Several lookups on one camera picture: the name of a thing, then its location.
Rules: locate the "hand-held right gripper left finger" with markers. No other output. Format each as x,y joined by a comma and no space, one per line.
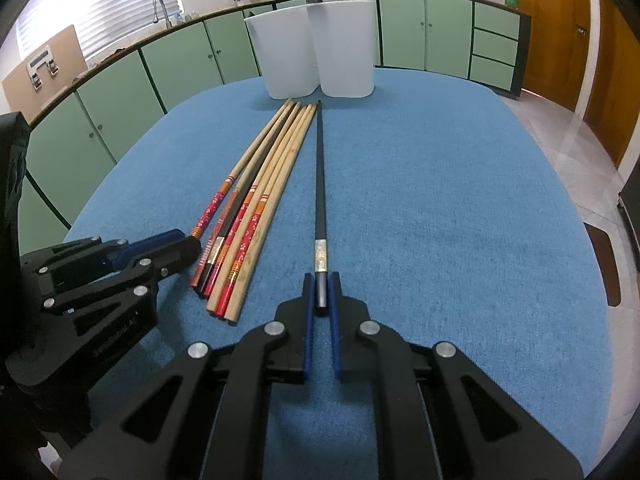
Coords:
307,332

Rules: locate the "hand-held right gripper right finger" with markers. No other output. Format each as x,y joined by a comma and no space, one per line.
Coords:
335,332

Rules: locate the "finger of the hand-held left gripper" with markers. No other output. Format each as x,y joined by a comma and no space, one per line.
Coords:
150,243
175,259

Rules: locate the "wooden chopstick with red pattern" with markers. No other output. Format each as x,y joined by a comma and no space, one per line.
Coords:
261,220
239,232
250,160
226,212
250,240

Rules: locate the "black chopstick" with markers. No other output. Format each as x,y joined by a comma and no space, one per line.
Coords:
319,185

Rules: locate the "white plastic utensil container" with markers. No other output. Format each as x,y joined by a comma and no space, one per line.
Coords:
347,50
282,55

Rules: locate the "blue table mat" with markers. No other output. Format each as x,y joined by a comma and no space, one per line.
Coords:
425,185

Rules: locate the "green lower kitchen cabinets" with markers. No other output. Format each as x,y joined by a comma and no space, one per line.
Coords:
175,60

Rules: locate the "cardboard board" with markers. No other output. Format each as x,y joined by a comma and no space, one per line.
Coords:
60,60

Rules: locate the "metal sink faucet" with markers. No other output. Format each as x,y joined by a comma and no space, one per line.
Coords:
167,17

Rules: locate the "white window blinds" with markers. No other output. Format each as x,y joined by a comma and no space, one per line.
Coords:
100,0

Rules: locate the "black glass cabinet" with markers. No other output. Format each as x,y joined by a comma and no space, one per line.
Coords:
631,210

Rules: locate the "wooden door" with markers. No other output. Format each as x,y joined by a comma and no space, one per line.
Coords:
550,35
617,85

